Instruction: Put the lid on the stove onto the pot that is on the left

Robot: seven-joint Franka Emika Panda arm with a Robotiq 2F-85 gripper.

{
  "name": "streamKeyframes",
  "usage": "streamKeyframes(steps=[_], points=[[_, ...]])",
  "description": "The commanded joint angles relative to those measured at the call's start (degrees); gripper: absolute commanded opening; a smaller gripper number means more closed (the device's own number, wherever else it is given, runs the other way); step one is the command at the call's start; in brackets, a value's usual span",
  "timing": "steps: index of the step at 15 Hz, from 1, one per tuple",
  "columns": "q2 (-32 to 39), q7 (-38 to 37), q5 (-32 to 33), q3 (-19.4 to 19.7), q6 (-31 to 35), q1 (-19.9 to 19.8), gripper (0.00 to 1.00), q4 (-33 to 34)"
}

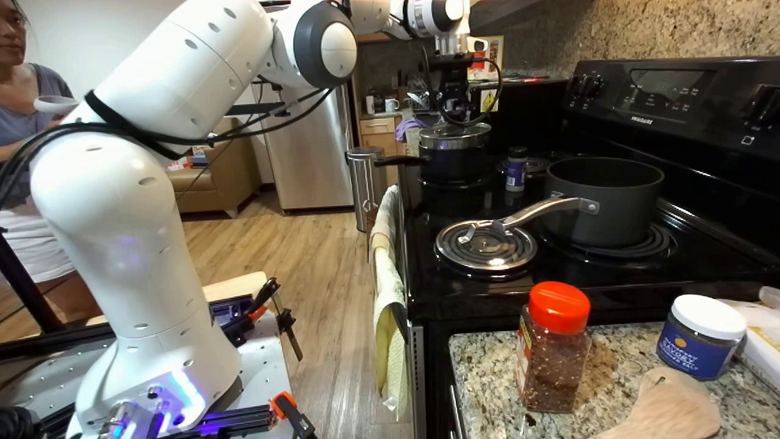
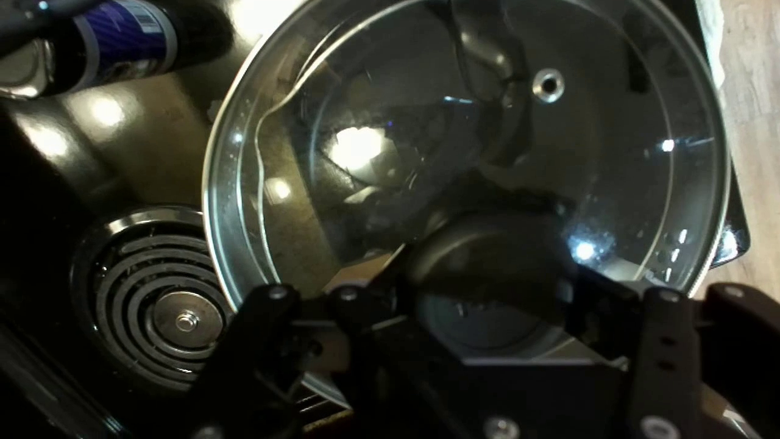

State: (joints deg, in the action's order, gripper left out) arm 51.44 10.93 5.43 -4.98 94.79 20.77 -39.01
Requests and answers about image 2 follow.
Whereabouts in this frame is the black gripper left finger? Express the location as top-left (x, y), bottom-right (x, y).
top-left (190, 255), bottom-right (427, 439)

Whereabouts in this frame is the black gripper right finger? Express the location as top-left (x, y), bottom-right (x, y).
top-left (567, 265), bottom-right (780, 439)

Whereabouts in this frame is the glass lid black knob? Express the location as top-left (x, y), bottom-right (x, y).
top-left (201, 0), bottom-right (731, 368)

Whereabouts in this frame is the black electric stove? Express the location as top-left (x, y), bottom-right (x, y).
top-left (0, 0), bottom-right (754, 439)

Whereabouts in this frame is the small blue-labelled bottle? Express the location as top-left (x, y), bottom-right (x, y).
top-left (0, 0), bottom-right (238, 100)

